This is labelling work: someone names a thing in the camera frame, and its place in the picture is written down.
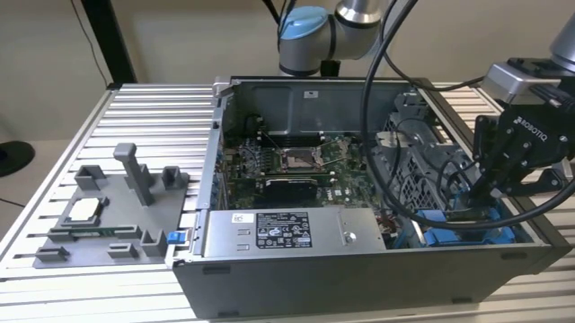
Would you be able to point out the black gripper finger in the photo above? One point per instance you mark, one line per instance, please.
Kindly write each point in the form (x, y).
(483, 141)
(510, 175)

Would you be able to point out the hard disk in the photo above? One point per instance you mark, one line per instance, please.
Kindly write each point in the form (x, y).
(431, 215)

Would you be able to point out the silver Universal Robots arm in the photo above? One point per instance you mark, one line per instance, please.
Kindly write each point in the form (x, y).
(306, 50)

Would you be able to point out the grey perforated disk bay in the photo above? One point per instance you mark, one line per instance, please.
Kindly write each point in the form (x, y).
(418, 181)

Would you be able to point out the black RAM slot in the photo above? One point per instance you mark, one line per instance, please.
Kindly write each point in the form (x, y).
(292, 138)

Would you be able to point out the blue drive carrier tab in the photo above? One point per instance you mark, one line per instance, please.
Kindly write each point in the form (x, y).
(442, 238)

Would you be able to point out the green motherboard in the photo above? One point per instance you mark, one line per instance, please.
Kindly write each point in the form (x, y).
(350, 181)

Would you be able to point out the CPU socket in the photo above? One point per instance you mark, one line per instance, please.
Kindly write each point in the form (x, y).
(296, 159)

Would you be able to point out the black graphics card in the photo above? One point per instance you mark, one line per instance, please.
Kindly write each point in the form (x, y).
(287, 195)

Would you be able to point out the dark grey open PC case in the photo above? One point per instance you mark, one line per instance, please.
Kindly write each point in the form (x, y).
(336, 289)

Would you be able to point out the silver power supply unit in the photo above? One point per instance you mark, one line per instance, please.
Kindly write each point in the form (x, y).
(224, 239)

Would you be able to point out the blue case latch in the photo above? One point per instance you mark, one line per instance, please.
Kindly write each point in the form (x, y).
(176, 237)

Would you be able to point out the grey plastic parts rack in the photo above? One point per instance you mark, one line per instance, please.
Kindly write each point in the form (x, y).
(116, 215)

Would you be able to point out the silver CPU chip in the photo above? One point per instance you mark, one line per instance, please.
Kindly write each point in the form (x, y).
(83, 208)

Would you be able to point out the black round stand base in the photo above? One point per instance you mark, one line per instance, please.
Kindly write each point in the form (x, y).
(15, 158)

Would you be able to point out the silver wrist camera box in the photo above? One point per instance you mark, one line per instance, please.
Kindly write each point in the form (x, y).
(516, 80)

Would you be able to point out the grey case hinge bracket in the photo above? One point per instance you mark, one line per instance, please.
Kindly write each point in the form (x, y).
(220, 85)

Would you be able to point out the black upright post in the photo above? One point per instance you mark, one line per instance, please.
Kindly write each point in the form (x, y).
(112, 43)

